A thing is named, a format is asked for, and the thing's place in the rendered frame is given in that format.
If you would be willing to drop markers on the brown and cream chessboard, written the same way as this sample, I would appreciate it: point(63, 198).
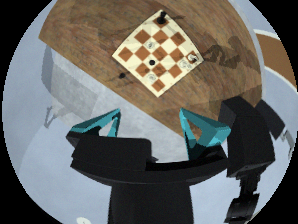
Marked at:
point(171, 46)

